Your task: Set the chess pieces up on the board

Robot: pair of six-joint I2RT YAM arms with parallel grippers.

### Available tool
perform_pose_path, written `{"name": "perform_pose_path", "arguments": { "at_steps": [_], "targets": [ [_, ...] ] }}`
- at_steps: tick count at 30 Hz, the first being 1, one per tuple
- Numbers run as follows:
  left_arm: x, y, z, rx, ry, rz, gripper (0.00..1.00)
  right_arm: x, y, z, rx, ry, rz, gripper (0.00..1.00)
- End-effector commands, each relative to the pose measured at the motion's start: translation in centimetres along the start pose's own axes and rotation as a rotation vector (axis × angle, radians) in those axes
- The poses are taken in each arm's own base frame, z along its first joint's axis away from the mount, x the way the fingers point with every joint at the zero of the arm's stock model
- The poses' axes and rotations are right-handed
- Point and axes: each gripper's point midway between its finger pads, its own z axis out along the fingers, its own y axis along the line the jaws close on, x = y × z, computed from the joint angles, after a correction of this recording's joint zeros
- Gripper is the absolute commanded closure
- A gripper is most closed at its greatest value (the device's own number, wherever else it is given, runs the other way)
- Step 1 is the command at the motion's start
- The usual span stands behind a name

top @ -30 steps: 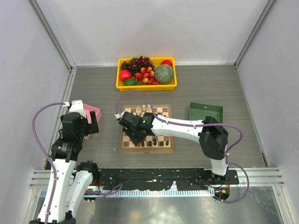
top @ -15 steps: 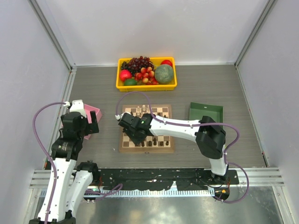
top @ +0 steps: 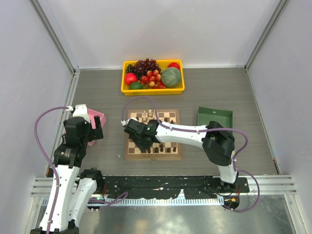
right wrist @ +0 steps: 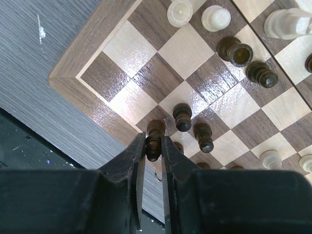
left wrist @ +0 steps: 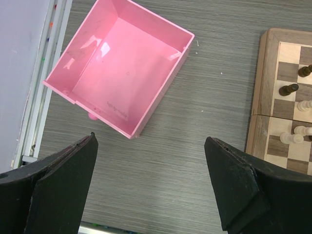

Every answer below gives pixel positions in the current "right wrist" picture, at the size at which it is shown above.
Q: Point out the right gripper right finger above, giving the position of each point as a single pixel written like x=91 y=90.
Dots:
x=206 y=201

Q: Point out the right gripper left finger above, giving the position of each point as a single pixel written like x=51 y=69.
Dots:
x=107 y=200

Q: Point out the dark pawn chess piece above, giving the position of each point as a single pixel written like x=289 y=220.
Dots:
x=155 y=131

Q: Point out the wooden chess board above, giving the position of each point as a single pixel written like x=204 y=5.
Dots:
x=129 y=65

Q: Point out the dark rook chess piece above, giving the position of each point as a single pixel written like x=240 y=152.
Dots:
x=232 y=50

